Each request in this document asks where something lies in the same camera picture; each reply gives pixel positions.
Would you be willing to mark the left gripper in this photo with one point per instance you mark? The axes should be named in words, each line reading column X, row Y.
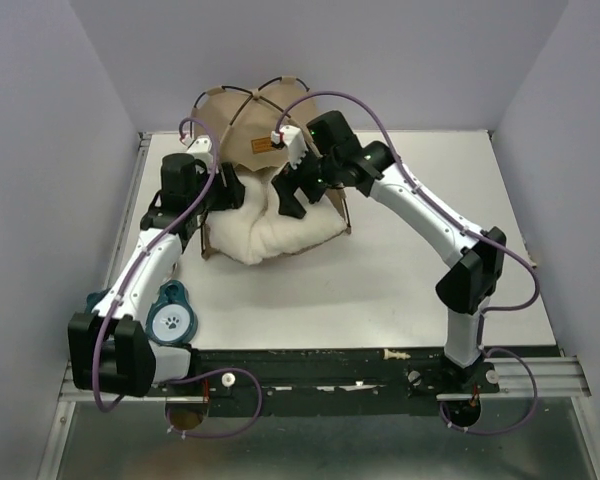
column 235, row 190

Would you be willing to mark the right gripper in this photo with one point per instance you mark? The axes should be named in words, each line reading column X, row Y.
column 286, row 186

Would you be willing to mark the white fluffy pillow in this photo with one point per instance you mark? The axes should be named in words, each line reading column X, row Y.
column 256, row 231

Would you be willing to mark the beige pet tent fabric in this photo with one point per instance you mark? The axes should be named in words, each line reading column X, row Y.
column 242, row 120

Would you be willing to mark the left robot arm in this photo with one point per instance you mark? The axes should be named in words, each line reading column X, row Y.
column 136, row 333

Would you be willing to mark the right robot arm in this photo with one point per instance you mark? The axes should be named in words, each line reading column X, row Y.
column 327, row 154

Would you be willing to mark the teal double bowl stand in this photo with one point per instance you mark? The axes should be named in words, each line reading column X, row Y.
column 167, row 318

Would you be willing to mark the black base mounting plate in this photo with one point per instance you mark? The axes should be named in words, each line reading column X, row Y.
column 235, row 391

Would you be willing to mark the cream chess piece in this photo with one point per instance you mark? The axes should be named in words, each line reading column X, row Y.
column 389, row 354

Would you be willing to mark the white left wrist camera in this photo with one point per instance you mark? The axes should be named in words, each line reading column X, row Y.
column 202, row 154

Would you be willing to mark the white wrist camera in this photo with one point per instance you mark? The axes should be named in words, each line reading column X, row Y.
column 292, row 139
column 202, row 154

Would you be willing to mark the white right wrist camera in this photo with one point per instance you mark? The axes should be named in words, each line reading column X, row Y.
column 292, row 139

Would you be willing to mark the aluminium rail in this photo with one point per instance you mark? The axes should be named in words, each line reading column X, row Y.
column 559, row 377

